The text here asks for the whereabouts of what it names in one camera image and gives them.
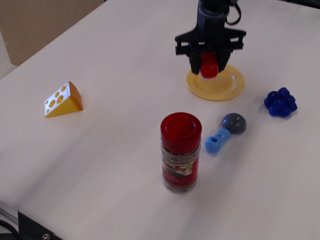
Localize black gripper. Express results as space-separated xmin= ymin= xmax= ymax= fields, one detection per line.
xmin=175 ymin=7 xmax=247 ymax=75

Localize red toy sushi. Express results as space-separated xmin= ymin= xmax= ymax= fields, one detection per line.
xmin=200 ymin=52 xmax=219 ymax=80

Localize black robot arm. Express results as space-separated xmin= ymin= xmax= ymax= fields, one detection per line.
xmin=175 ymin=0 xmax=246 ymax=75

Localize yellow plastic plate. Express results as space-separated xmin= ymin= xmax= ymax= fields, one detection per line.
xmin=186 ymin=65 xmax=245 ymax=101

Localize blue grey toy scoop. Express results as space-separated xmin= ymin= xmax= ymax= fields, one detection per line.
xmin=204 ymin=112 xmax=247 ymax=154

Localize red lid spice jar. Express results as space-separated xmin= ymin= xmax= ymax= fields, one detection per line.
xmin=160 ymin=112 xmax=202 ymax=193

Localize blue toy grapes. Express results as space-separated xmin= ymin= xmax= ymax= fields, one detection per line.
xmin=263 ymin=87 xmax=298 ymax=118

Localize yellow toy cheese wedge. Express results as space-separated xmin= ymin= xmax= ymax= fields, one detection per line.
xmin=44 ymin=81 xmax=83 ymax=118

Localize black cable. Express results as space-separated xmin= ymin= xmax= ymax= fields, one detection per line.
xmin=226 ymin=0 xmax=242 ymax=26

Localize black corner bracket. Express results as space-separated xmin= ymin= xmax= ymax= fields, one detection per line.
xmin=18 ymin=211 xmax=62 ymax=240

